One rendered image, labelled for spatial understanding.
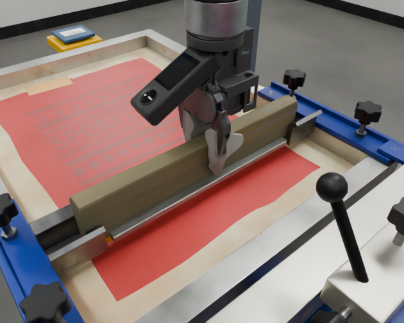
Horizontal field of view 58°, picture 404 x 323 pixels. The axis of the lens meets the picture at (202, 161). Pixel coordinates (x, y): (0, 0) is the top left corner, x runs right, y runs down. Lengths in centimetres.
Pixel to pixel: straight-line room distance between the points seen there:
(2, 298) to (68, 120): 110
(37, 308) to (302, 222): 34
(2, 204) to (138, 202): 16
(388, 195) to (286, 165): 21
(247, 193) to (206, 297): 22
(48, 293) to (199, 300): 16
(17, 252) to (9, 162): 26
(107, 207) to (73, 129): 34
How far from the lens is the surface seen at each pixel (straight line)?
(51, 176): 69
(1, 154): 78
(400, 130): 275
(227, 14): 44
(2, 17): 426
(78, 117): 83
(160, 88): 46
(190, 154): 52
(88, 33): 123
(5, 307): 176
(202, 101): 49
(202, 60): 46
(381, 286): 39
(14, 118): 88
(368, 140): 70
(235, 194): 61
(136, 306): 49
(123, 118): 80
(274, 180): 64
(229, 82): 49
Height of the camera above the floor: 138
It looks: 40 degrees down
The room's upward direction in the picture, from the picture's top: straight up
